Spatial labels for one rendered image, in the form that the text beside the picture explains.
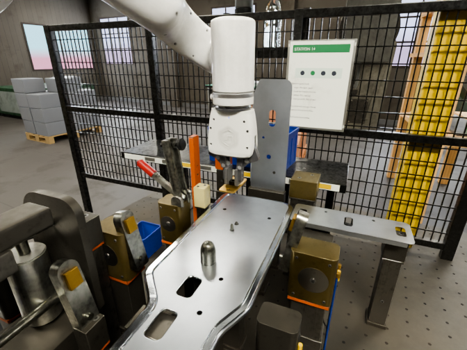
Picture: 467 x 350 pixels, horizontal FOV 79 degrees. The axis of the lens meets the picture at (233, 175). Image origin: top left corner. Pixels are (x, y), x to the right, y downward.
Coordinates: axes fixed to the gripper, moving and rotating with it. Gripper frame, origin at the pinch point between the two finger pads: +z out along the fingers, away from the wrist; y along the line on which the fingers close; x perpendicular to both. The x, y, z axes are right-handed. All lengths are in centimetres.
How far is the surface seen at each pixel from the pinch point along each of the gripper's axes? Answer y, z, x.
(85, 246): -14.3, 4.1, -28.9
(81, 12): -853, -169, 737
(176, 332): 2.9, 14.6, -29.8
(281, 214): 9.3, 14.7, 11.7
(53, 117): -463, 71, 282
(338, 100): 18, -11, 54
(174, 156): -15.9, -2.4, 0.1
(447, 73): 49, -20, 58
